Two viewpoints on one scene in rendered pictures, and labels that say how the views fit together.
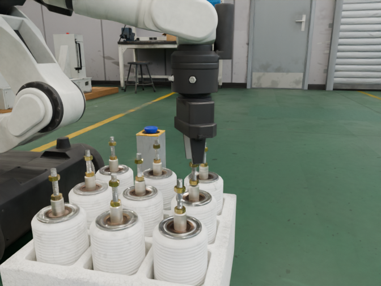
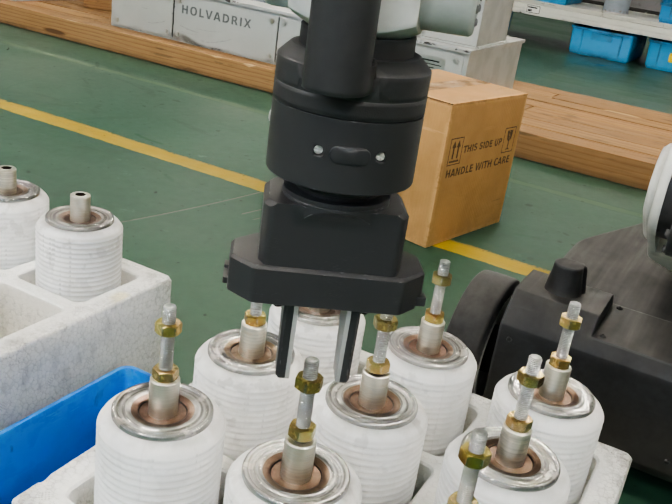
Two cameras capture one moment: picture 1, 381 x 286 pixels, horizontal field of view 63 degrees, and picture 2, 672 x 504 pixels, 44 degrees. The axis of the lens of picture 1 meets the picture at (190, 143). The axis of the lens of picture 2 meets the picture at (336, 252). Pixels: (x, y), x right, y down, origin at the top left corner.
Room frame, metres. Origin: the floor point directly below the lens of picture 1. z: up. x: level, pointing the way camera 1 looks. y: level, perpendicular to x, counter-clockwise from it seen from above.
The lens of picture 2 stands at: (0.71, -0.47, 0.62)
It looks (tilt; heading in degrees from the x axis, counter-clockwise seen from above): 22 degrees down; 104
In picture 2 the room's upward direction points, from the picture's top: 8 degrees clockwise
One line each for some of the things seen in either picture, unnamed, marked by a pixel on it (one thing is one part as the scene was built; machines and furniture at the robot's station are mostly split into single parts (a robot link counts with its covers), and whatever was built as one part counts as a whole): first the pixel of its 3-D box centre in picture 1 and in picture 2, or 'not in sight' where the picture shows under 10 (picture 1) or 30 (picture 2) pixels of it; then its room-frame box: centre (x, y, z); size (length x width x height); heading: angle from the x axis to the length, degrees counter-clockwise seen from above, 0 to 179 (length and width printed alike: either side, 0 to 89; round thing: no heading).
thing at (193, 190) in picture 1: (194, 192); (298, 458); (0.60, -0.01, 0.26); 0.02 x 0.02 x 0.03
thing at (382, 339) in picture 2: (139, 169); (381, 345); (0.62, 0.11, 0.30); 0.01 x 0.01 x 0.08
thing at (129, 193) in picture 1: (140, 193); (371, 401); (0.62, 0.11, 0.25); 0.08 x 0.08 x 0.01
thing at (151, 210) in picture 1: (142, 230); (355, 492); (0.62, 0.11, 0.16); 0.10 x 0.10 x 0.18
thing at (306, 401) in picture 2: (194, 173); (305, 408); (0.60, -0.01, 0.31); 0.01 x 0.01 x 0.08
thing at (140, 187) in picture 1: (140, 187); (373, 388); (0.62, 0.11, 0.26); 0.02 x 0.02 x 0.03
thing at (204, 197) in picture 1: (194, 197); (296, 473); (0.60, -0.01, 0.25); 0.08 x 0.08 x 0.01
